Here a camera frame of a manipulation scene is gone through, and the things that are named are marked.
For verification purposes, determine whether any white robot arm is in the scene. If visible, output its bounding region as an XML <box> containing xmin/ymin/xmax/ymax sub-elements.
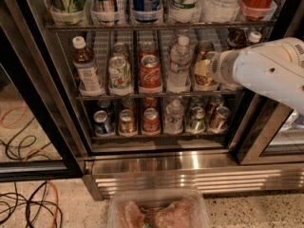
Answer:
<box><xmin>205</xmin><ymin>37</ymin><xmax>304</xmax><ymax>114</ymax></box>

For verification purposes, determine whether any water bottle middle shelf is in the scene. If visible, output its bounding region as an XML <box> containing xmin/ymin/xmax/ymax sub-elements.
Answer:
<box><xmin>168</xmin><ymin>35</ymin><xmax>193</xmax><ymax>87</ymax></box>

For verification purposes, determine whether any tea bottle right front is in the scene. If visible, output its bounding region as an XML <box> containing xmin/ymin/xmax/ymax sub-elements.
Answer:
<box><xmin>247</xmin><ymin>30</ymin><xmax>261</xmax><ymax>46</ymax></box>

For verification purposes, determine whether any stainless steel fridge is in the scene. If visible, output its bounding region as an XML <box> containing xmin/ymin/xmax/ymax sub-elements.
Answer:
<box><xmin>5</xmin><ymin>0</ymin><xmax>304</xmax><ymax>200</ymax></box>

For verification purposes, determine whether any orange can shelf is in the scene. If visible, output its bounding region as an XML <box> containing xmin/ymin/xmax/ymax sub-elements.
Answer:
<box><xmin>194</xmin><ymin>41</ymin><xmax>215</xmax><ymax>61</ymax></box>
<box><xmin>194</xmin><ymin>54</ymin><xmax>216</xmax><ymax>86</ymax></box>

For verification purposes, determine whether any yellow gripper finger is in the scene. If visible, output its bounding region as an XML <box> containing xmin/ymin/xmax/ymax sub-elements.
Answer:
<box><xmin>195</xmin><ymin>59</ymin><xmax>210</xmax><ymax>76</ymax></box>

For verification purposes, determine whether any gold can bottom right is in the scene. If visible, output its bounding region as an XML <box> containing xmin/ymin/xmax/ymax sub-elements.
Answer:
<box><xmin>209</xmin><ymin>106</ymin><xmax>230</xmax><ymax>133</ymax></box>

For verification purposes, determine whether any black floor cable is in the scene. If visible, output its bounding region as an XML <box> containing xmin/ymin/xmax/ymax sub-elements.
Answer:
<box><xmin>0</xmin><ymin>180</ymin><xmax>64</xmax><ymax>228</ymax></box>

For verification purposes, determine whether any tea bottle right rear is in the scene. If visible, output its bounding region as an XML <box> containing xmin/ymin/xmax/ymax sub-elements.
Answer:
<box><xmin>226</xmin><ymin>28</ymin><xmax>247</xmax><ymax>49</ymax></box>

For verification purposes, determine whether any red can bottom shelf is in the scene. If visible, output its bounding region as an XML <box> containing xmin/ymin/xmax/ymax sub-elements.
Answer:
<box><xmin>142</xmin><ymin>108</ymin><xmax>160</xmax><ymax>133</ymax></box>

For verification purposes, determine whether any blue can bottom shelf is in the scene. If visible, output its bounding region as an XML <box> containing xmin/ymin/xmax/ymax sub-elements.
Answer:
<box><xmin>93</xmin><ymin>110</ymin><xmax>114</xmax><ymax>136</ymax></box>

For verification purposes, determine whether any water bottle shelf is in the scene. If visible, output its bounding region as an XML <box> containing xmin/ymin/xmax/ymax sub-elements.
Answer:
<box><xmin>164</xmin><ymin>99</ymin><xmax>184</xmax><ymax>134</ymax></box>
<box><xmin>202</xmin><ymin>0</ymin><xmax>239</xmax><ymax>23</ymax></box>
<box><xmin>168</xmin><ymin>35</ymin><xmax>193</xmax><ymax>87</ymax></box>

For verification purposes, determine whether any tea bottle left middle shelf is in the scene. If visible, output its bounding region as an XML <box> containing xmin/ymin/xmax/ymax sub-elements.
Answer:
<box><xmin>72</xmin><ymin>36</ymin><xmax>102</xmax><ymax>91</ymax></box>

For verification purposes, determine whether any water bottle top shelf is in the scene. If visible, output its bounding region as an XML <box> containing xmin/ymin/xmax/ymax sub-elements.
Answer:
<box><xmin>202</xmin><ymin>0</ymin><xmax>239</xmax><ymax>23</ymax></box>

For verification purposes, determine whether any silver green can bottom shelf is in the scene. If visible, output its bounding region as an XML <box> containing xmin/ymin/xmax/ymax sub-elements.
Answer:
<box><xmin>187</xmin><ymin>106</ymin><xmax>205</xmax><ymax>132</ymax></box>

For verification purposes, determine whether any clear plastic bin with cloth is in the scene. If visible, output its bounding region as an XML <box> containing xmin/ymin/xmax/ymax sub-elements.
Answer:
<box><xmin>107</xmin><ymin>187</ymin><xmax>211</xmax><ymax>228</ymax></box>

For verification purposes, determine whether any orange floor cable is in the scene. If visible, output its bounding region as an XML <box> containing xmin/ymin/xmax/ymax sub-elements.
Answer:
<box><xmin>46</xmin><ymin>180</ymin><xmax>60</xmax><ymax>228</ymax></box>

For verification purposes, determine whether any glass fridge door left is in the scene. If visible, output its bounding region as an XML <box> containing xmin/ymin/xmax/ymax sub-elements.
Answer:
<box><xmin>0</xmin><ymin>0</ymin><xmax>84</xmax><ymax>182</ymax></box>

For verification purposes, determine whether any water bottle bottom shelf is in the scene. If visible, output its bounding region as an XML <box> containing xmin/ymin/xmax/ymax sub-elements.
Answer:
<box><xmin>164</xmin><ymin>99</ymin><xmax>184</xmax><ymax>134</ymax></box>

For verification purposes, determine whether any gold can bottom shelf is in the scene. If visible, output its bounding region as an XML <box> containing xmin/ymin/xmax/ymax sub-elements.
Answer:
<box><xmin>120</xmin><ymin>109</ymin><xmax>137</xmax><ymax>133</ymax></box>

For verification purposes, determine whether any white green soda can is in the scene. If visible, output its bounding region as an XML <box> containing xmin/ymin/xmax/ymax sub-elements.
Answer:
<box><xmin>108</xmin><ymin>56</ymin><xmax>131</xmax><ymax>88</ymax></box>

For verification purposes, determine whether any tea bottle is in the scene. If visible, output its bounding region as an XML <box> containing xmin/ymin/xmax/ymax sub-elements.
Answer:
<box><xmin>247</xmin><ymin>30</ymin><xmax>261</xmax><ymax>46</ymax></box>
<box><xmin>226</xmin><ymin>28</ymin><xmax>247</xmax><ymax>49</ymax></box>

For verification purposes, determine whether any red cola can middle shelf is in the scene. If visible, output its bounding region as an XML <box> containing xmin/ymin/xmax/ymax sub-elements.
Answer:
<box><xmin>140</xmin><ymin>55</ymin><xmax>161</xmax><ymax>88</ymax></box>

